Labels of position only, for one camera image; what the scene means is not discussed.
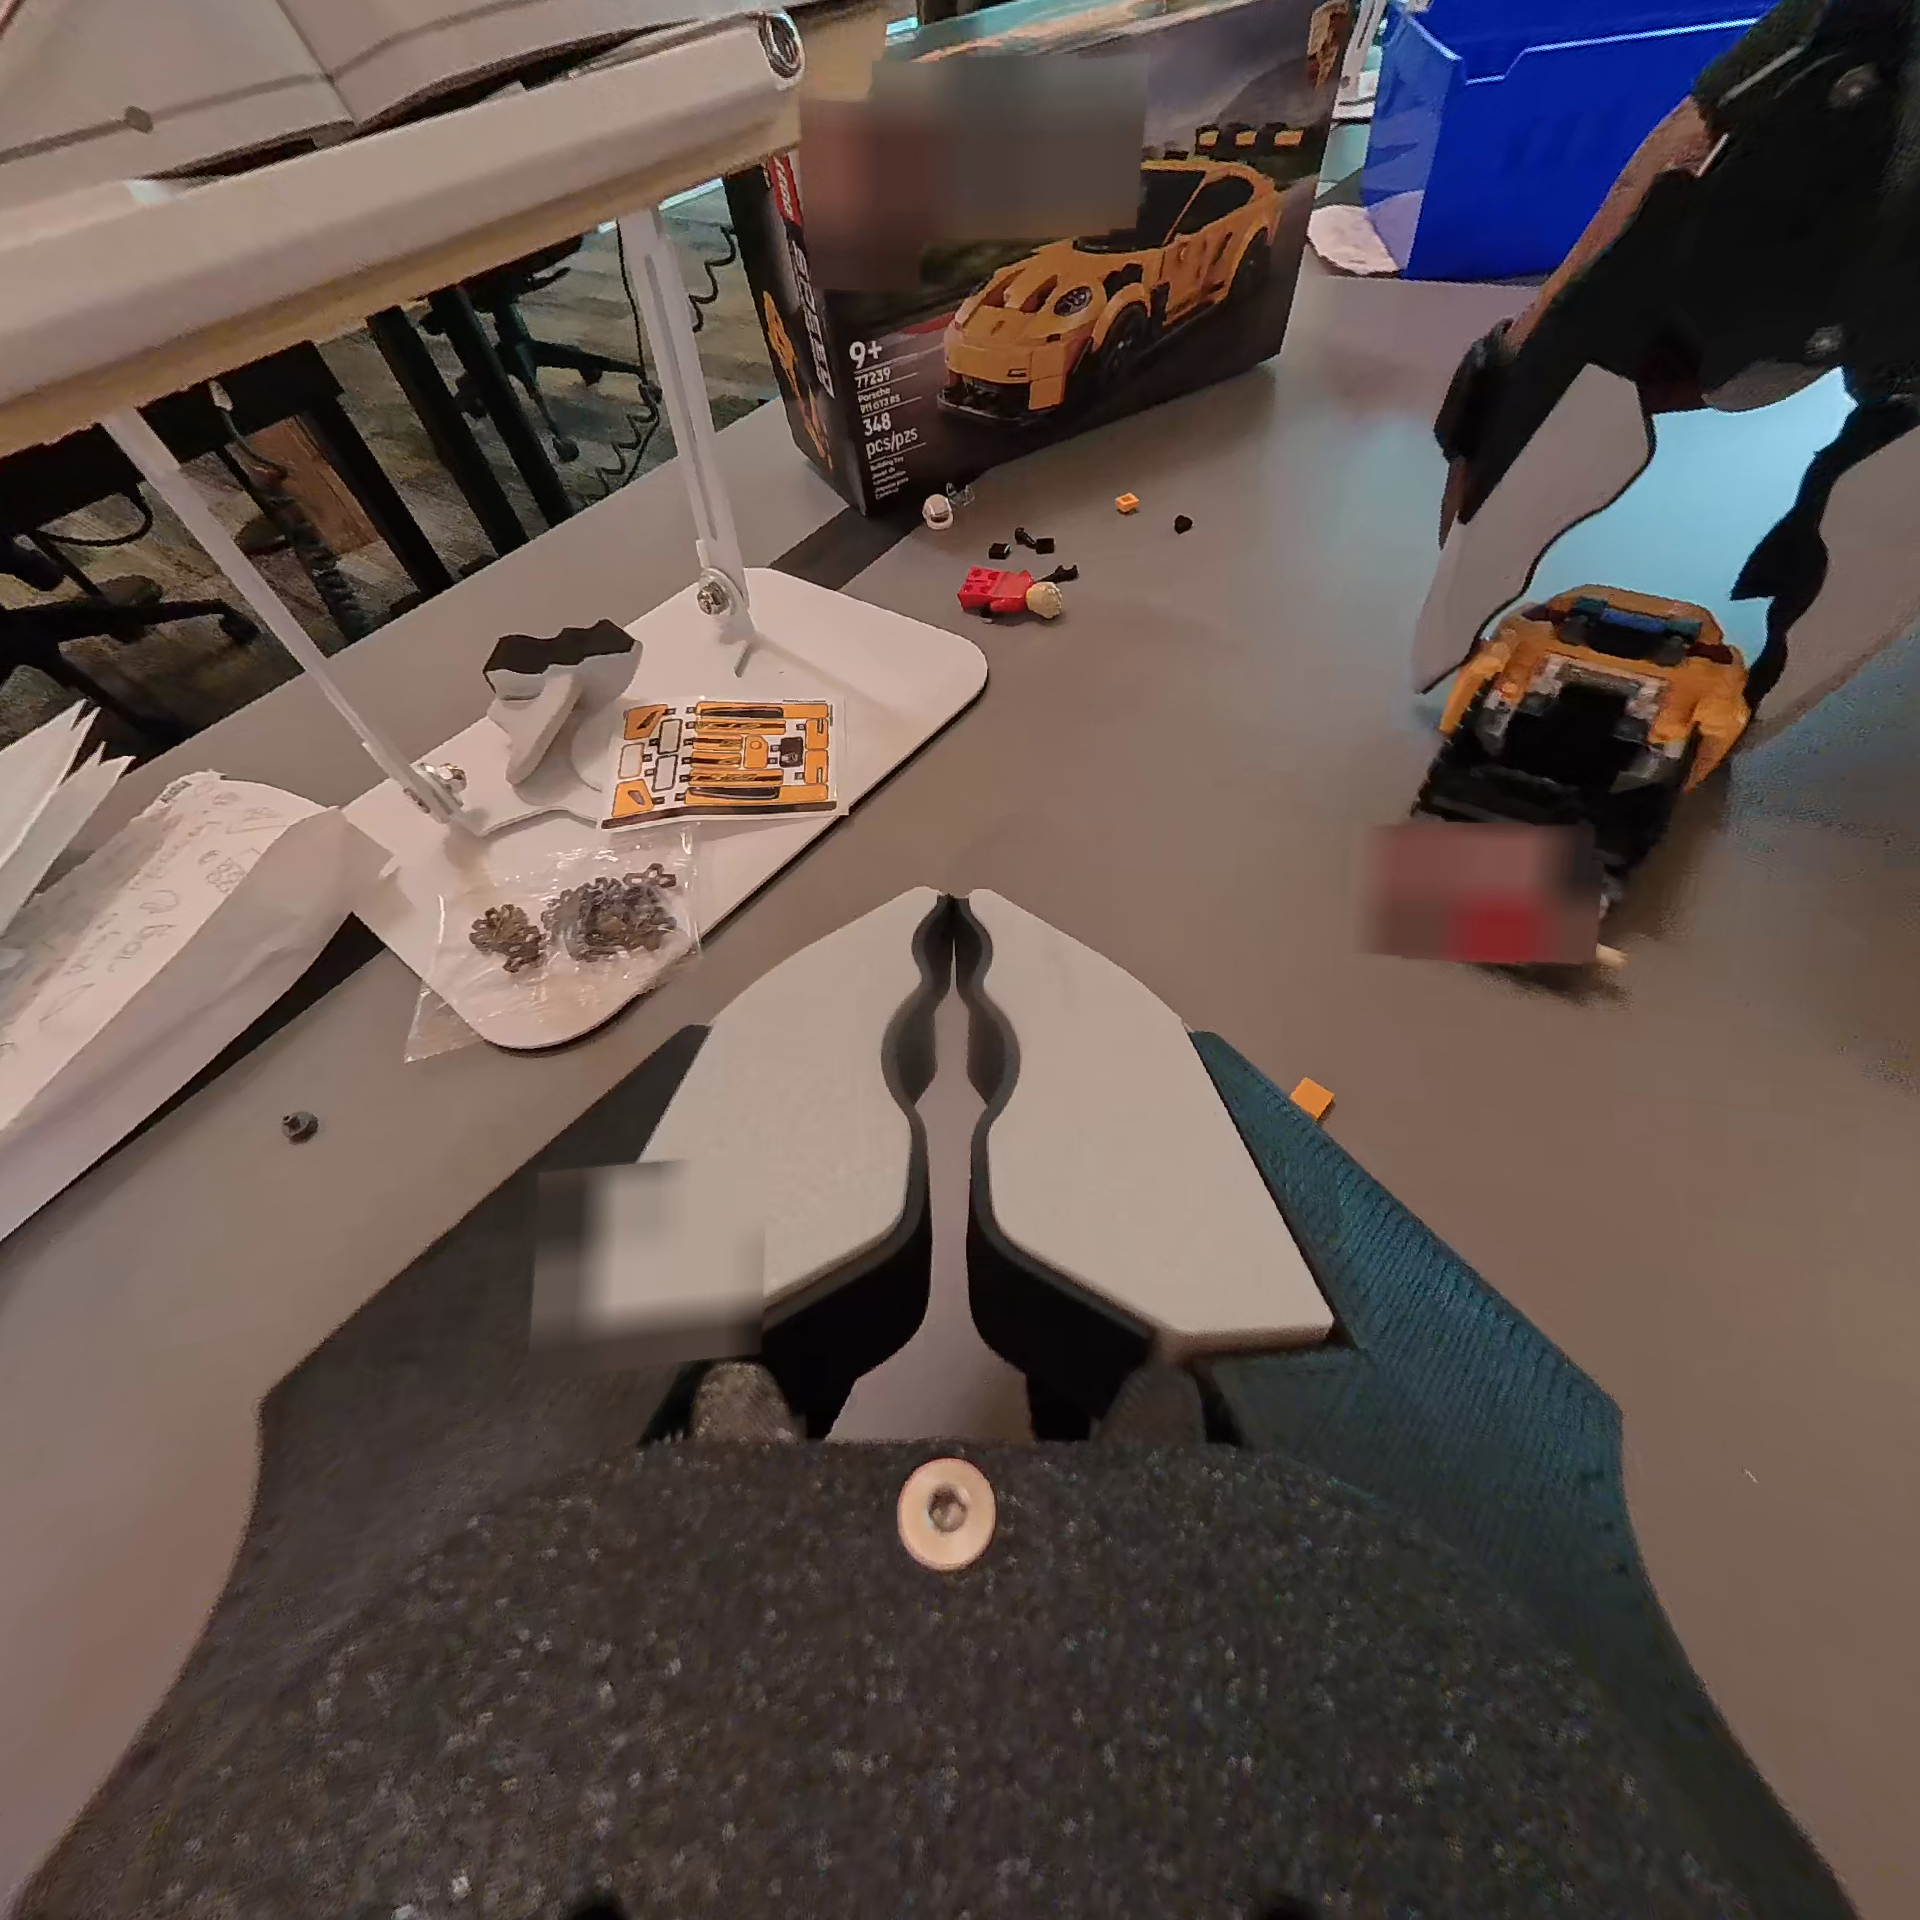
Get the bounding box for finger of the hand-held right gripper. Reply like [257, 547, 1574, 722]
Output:
[1737, 382, 1920, 740]
[1415, 112, 1728, 700]

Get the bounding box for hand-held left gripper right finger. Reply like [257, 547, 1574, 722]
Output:
[961, 890, 1338, 1432]

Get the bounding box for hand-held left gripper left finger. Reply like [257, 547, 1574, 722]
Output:
[645, 890, 961, 1432]

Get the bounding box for partly built black model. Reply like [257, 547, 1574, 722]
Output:
[1410, 586, 1759, 986]

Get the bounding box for lego instruction booklet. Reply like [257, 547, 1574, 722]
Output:
[0, 0, 768, 174]

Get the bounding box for black lego set box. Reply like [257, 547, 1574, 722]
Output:
[728, 0, 1347, 519]

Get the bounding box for clear bag of black parts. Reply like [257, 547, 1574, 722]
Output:
[405, 829, 707, 1066]

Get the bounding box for blue plastic bin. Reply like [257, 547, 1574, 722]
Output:
[1358, 0, 1791, 287]

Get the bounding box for orange sticker sheet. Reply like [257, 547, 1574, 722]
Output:
[600, 694, 851, 831]

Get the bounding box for white book stand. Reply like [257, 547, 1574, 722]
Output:
[0, 0, 992, 1056]

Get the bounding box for white paper bag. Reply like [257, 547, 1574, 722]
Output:
[0, 772, 397, 1243]
[0, 702, 137, 940]

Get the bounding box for black office chair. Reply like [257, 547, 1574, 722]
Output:
[0, 495, 266, 714]
[429, 211, 664, 466]

